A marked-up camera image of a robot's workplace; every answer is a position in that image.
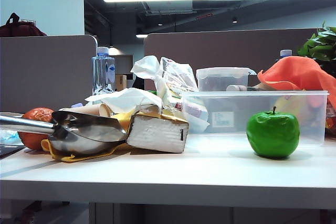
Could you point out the metal ice scoop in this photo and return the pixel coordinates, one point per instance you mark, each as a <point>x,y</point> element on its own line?
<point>78,134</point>

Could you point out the white yellow tissue box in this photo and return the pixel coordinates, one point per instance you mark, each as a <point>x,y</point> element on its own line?
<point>157,134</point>

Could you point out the brown cardboard box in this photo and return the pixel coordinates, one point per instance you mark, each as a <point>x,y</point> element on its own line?
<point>120,82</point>

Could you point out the large transparent plastic box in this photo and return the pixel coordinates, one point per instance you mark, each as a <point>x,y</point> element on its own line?
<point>236,108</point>

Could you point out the bluish crumpled plastic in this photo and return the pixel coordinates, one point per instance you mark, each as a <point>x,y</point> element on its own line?
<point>9,136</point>

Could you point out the printed clear plastic bag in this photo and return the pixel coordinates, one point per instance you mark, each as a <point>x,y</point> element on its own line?
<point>176,87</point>

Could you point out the green packet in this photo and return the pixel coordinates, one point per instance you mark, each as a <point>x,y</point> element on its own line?
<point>152,93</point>

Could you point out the white plastic bag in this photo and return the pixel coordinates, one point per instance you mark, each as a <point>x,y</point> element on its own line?
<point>147,68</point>

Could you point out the white crumpled tissue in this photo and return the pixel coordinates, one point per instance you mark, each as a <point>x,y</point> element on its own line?
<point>123,98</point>

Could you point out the small transparent lidded container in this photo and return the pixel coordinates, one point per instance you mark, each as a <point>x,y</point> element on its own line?
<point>223,79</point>

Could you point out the clear water bottle blue label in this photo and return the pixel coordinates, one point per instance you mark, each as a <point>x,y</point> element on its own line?
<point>102,72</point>

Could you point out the grey desk partition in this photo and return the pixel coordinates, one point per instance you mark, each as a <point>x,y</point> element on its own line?
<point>223,48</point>
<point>44,74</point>

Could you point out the brown paper cup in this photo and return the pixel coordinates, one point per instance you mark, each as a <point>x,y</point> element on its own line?
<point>89,110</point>

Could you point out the black ceiling spotlight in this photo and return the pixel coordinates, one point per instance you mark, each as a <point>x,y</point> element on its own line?
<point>234,20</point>

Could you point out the green apple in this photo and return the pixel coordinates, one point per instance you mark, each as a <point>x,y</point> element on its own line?
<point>273,134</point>

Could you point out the yellow cloth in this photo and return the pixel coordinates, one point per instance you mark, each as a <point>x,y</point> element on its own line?
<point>65,158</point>

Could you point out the water bottle white cap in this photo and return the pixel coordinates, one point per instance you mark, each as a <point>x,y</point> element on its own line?
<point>286,53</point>

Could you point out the orange fruit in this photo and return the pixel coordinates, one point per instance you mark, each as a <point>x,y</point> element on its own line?
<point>39,113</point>

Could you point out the orange cloth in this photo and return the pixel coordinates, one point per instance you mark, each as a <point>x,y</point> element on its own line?
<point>296,73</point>

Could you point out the green leafy plant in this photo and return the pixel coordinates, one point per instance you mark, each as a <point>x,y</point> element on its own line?
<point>321,45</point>

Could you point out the dark red backpack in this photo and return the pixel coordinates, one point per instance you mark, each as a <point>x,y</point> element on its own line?
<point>21,30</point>

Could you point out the red yellow snack packet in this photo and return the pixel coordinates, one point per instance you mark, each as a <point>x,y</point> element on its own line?
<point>331,115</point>

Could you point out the black flat pad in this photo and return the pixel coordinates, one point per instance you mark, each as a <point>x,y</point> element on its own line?
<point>9,151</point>

